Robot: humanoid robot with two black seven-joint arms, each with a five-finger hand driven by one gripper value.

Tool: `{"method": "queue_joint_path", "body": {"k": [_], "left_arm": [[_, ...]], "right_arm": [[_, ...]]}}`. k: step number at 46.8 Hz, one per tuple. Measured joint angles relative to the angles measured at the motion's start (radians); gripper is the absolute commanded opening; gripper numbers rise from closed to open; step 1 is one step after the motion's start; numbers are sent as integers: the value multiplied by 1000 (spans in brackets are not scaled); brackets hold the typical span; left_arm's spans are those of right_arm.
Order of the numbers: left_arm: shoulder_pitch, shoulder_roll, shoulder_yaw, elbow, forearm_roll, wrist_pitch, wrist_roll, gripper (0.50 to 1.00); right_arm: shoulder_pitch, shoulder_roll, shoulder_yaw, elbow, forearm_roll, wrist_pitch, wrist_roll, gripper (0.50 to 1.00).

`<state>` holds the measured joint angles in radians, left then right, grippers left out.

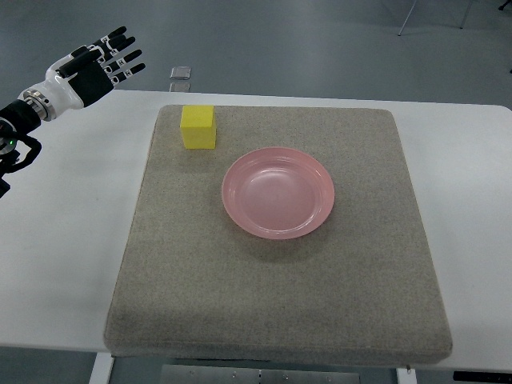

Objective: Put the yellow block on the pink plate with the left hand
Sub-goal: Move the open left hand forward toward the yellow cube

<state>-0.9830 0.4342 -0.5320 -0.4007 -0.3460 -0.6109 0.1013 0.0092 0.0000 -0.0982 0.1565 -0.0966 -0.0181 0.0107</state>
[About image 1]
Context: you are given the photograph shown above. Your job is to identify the beige felt mat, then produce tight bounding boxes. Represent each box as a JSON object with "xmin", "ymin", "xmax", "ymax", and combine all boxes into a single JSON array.
[{"xmin": 103, "ymin": 106, "xmax": 453, "ymax": 366}]

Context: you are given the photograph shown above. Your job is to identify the metal chair legs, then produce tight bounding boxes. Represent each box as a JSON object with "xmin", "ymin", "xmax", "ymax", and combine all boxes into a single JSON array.
[{"xmin": 396, "ymin": 1, "xmax": 511, "ymax": 37}]

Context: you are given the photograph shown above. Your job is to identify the pink plate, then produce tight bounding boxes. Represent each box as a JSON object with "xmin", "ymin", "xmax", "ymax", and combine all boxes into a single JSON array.
[{"xmin": 221, "ymin": 146, "xmax": 335, "ymax": 240}]

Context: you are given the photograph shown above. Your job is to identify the white left table leg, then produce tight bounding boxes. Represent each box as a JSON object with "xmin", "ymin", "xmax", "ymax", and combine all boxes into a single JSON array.
[{"xmin": 89, "ymin": 353, "xmax": 114, "ymax": 384}]

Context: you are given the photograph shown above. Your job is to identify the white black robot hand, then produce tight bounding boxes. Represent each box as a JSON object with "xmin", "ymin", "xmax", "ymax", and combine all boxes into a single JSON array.
[{"xmin": 34, "ymin": 26, "xmax": 145, "ymax": 121}]

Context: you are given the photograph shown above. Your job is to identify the white table leg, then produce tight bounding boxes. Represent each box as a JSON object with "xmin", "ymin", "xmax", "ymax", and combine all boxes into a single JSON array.
[
  {"xmin": 396, "ymin": 368, "xmax": 418, "ymax": 384},
  {"xmin": 89, "ymin": 353, "xmax": 114, "ymax": 384}
]

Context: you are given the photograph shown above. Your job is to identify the lower floor socket plate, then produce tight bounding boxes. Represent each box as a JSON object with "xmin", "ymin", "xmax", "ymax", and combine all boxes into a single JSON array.
[{"xmin": 170, "ymin": 82, "xmax": 190, "ymax": 93}]

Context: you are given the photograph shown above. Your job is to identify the grey metal table crossbar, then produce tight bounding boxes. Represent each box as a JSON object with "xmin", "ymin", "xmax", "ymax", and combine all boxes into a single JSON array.
[{"xmin": 159, "ymin": 365, "xmax": 361, "ymax": 384}]

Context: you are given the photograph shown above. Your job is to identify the floor socket plate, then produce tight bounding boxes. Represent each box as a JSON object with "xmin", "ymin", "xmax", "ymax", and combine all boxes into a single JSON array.
[
  {"xmin": 170, "ymin": 82, "xmax": 190, "ymax": 93},
  {"xmin": 170, "ymin": 66, "xmax": 191, "ymax": 80}
]

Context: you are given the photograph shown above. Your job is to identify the upper floor socket plate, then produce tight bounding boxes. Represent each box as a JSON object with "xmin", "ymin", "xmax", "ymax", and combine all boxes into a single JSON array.
[{"xmin": 170, "ymin": 66, "xmax": 191, "ymax": 80}]

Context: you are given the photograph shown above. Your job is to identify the yellow foam block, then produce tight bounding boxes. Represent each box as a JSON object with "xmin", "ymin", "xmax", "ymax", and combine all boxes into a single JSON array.
[{"xmin": 180, "ymin": 105, "xmax": 217, "ymax": 150}]

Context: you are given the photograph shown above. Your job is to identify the white right table leg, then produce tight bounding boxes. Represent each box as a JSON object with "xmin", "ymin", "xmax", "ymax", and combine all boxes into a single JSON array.
[{"xmin": 396, "ymin": 368, "xmax": 418, "ymax": 384}]

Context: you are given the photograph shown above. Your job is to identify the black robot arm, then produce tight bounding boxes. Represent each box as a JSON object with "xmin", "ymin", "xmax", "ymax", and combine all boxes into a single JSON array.
[{"xmin": 1, "ymin": 89, "xmax": 54, "ymax": 197}]

